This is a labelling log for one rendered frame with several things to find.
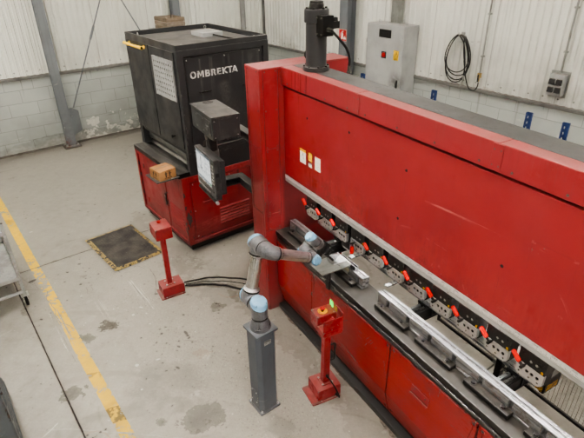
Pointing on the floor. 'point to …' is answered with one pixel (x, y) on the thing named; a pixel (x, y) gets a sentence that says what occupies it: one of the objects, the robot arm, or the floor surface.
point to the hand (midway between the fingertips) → (332, 260)
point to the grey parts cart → (9, 273)
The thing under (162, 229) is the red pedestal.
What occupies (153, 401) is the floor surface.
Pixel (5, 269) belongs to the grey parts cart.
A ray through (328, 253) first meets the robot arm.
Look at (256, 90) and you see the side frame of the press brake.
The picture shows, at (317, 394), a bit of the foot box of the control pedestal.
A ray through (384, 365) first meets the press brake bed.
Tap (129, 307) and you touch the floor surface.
